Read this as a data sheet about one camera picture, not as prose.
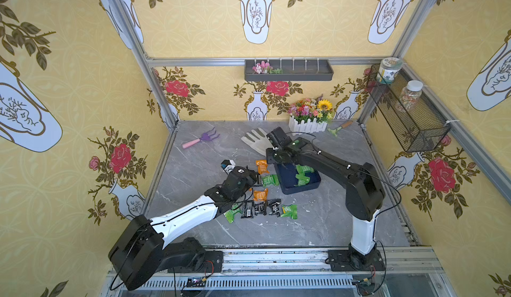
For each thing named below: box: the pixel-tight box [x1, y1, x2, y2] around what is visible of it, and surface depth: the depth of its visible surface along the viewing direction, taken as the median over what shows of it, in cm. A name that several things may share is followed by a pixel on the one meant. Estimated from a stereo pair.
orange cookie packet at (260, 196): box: [252, 188, 269, 202], surface depth 92 cm
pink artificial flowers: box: [252, 60, 283, 75], surface depth 89 cm
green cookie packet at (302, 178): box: [294, 164, 315, 186], surface depth 97 cm
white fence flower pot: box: [288, 115, 328, 136], surface depth 114 cm
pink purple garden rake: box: [182, 126, 221, 150], surface depth 118 cm
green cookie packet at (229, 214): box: [223, 203, 243, 224], surface depth 87 cm
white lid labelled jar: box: [376, 57, 404, 85], surface depth 87 cm
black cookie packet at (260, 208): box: [252, 199, 269, 216], surface depth 87 cm
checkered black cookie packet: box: [266, 198, 282, 218], surface depth 88 cm
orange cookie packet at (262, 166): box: [255, 159, 271, 175], surface depth 102 cm
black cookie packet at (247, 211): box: [240, 201, 255, 219], surface depth 87 cm
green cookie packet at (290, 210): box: [280, 204, 299, 220], surface depth 87 cm
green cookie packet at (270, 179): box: [261, 174, 281, 188], surface depth 97 cm
